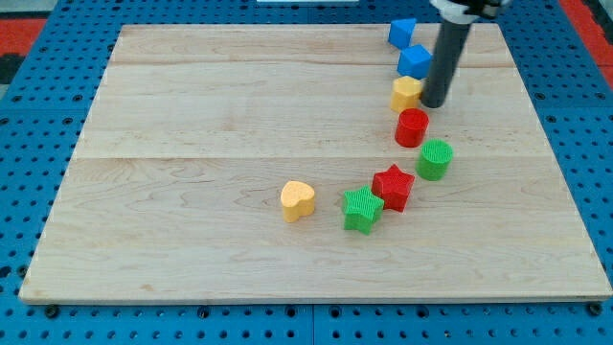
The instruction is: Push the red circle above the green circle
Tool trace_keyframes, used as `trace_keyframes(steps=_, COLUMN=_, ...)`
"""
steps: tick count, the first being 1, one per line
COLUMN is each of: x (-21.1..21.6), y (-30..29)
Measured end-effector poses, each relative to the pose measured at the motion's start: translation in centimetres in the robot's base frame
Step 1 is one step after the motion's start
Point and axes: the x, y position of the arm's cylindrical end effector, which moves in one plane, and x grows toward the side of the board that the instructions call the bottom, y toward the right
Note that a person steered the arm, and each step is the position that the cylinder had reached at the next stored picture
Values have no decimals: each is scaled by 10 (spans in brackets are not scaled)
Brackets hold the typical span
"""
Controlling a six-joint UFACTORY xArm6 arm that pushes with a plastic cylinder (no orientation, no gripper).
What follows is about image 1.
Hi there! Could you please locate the red cylinder block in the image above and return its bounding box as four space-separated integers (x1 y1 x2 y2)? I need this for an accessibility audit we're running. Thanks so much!
395 108 429 148

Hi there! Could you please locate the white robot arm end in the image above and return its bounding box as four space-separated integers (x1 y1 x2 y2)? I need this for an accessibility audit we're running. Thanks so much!
429 0 512 25

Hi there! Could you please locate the yellow heart block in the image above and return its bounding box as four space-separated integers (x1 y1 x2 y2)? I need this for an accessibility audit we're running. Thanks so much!
280 180 316 222

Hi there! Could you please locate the light wooden board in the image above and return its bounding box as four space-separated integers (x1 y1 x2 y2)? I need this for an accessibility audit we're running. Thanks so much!
19 24 612 305

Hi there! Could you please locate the green star block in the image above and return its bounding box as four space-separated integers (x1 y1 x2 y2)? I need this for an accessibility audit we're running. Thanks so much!
342 185 384 236

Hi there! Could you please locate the red star block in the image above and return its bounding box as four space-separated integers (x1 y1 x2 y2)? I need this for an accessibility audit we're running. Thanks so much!
371 164 416 213

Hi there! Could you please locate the yellow pentagon block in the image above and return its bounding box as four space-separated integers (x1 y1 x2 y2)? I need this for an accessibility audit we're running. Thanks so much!
389 76 422 113

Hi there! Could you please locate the green cylinder block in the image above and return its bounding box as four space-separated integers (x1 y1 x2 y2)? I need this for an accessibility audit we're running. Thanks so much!
416 139 454 181

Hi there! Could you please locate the blue cube block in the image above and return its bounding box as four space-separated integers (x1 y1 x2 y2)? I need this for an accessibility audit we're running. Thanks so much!
397 44 432 80

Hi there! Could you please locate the blue triangular block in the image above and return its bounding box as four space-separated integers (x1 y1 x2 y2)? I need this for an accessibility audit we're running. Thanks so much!
388 18 418 50

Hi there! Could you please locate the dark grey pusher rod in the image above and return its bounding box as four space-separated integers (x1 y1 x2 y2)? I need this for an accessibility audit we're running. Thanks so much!
420 19 471 108

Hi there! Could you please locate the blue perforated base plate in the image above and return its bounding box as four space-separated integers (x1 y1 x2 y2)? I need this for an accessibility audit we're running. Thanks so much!
1 0 612 344

